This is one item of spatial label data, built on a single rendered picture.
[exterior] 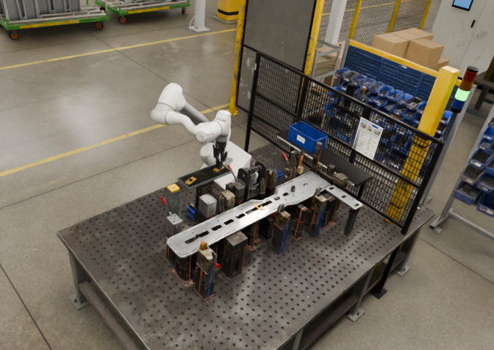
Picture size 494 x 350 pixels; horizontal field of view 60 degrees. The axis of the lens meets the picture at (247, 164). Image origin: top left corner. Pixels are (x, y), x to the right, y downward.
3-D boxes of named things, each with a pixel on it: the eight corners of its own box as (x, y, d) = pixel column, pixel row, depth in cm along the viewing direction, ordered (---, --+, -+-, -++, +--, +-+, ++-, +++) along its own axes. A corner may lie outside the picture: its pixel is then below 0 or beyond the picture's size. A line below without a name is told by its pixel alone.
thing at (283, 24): (301, 150, 563) (334, -10, 452) (293, 154, 555) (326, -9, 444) (232, 109, 638) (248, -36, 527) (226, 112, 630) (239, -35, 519)
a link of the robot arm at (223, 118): (220, 126, 293) (208, 133, 284) (221, 106, 285) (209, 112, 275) (233, 131, 289) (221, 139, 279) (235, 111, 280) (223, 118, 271)
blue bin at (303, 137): (312, 154, 359) (315, 141, 352) (286, 138, 377) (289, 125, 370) (325, 148, 369) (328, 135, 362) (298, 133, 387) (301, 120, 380)
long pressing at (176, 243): (183, 262, 251) (183, 260, 250) (162, 240, 264) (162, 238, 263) (332, 185, 332) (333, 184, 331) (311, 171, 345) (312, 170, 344)
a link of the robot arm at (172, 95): (215, 149, 371) (223, 127, 377) (228, 151, 361) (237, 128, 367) (151, 104, 316) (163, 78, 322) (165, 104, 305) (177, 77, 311)
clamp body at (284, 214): (277, 256, 303) (285, 220, 283) (265, 246, 310) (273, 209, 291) (287, 251, 308) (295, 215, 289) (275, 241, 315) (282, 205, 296)
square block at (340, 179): (331, 215, 347) (342, 180, 327) (324, 210, 352) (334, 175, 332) (338, 212, 352) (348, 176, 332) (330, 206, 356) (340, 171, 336)
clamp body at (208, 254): (204, 304, 263) (208, 263, 243) (190, 289, 271) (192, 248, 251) (218, 296, 269) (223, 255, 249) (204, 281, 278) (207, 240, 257)
